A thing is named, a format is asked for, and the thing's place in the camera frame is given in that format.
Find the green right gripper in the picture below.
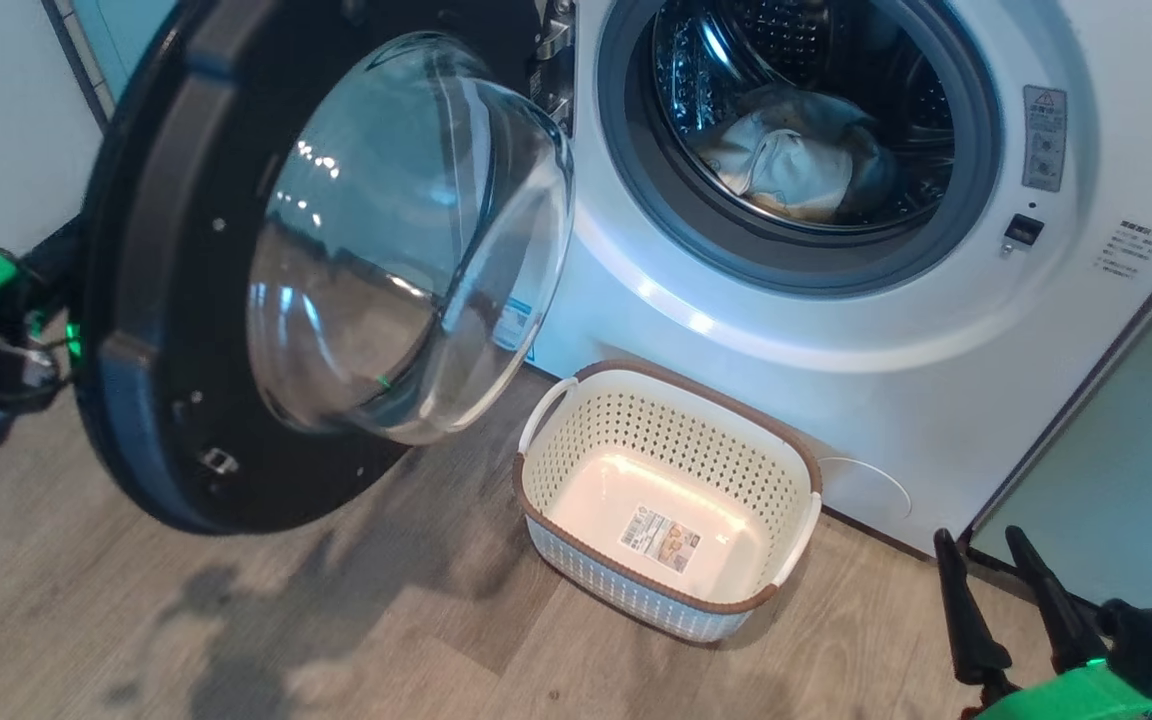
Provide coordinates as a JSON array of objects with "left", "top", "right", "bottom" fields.
[{"left": 933, "top": 525, "right": 1152, "bottom": 720}]

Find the pale green plain cabinet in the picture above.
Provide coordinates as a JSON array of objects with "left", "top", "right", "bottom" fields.
[{"left": 966, "top": 215, "right": 1152, "bottom": 606}]

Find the grey rubber door gasket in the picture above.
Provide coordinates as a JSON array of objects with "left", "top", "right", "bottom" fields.
[{"left": 594, "top": 0, "right": 1004, "bottom": 298}]

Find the grey warning sticker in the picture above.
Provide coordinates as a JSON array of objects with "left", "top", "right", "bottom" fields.
[{"left": 1022, "top": 85, "right": 1070, "bottom": 193}]

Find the black round glass washer door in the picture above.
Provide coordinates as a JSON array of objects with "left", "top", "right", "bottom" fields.
[{"left": 71, "top": 0, "right": 577, "bottom": 536}]

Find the small printed text label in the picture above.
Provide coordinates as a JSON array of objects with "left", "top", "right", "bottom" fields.
[{"left": 1094, "top": 220, "right": 1152, "bottom": 281}]

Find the pale yellow bear-print garment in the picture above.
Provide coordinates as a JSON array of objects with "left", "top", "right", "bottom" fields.
[{"left": 736, "top": 85, "right": 899, "bottom": 216}]

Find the metal washer door hinge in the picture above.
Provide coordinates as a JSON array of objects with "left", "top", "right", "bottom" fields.
[{"left": 529, "top": 0, "right": 578, "bottom": 136}]

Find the steel perforated washer drum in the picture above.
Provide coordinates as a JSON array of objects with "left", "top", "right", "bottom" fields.
[{"left": 651, "top": 0, "right": 959, "bottom": 236}]

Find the black door latch socket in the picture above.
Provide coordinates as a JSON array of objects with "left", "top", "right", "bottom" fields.
[{"left": 1001, "top": 212, "right": 1046, "bottom": 256}]

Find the round white filter cover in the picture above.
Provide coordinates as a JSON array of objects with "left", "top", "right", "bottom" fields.
[{"left": 816, "top": 456, "right": 913, "bottom": 521}]

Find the printed basket label sticker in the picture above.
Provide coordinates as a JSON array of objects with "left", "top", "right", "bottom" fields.
[{"left": 619, "top": 505, "right": 703, "bottom": 575}]

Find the white front-load washing machine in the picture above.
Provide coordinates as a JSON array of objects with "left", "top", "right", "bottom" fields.
[{"left": 526, "top": 0, "right": 1152, "bottom": 556}]

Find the cream perforated laundry basket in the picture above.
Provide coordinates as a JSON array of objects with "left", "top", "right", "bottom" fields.
[{"left": 512, "top": 360, "right": 824, "bottom": 644}]

